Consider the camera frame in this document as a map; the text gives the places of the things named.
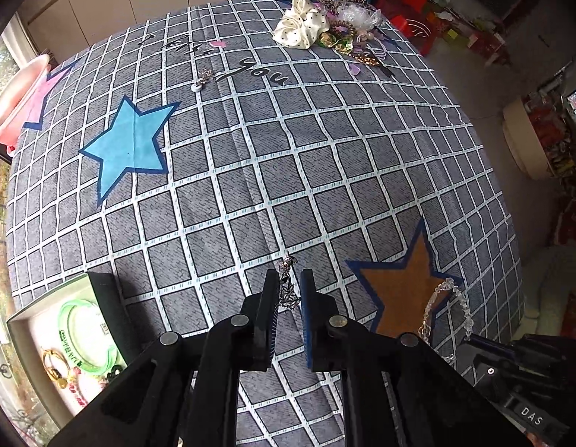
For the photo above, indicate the green jade bangle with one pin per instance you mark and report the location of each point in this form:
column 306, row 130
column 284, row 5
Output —
column 64, row 330

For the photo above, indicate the silver pearl earring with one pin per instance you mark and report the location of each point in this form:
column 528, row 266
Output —
column 202, row 79

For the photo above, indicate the white jewelry box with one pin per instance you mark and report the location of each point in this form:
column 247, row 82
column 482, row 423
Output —
column 32, row 330

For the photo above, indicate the red plastic stool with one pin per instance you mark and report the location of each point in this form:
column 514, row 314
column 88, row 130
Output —
column 407, row 4

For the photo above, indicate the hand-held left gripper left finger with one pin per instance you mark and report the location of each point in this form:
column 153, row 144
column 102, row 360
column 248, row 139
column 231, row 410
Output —
column 271, row 321

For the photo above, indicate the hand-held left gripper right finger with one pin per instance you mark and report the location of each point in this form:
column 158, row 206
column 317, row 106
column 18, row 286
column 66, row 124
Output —
column 309, row 321

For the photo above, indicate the clear plastic bag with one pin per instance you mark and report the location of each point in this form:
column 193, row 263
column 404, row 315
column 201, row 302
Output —
column 365, row 16

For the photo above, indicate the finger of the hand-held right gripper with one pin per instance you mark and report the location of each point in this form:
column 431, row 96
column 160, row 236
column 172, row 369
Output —
column 474, row 356

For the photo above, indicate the pink plastic basin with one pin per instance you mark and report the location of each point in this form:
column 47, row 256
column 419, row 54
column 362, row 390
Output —
column 15, row 102

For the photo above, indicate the cream dotted scrunchie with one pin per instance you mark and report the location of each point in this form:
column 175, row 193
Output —
column 299, row 23

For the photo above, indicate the pile of hair accessories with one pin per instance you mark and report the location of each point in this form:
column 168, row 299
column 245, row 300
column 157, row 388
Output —
column 353, row 42

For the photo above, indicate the cream round storage basket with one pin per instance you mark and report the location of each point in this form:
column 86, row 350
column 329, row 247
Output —
column 523, row 135

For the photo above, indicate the grey checked star tablecloth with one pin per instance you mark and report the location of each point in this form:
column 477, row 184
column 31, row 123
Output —
column 269, row 172

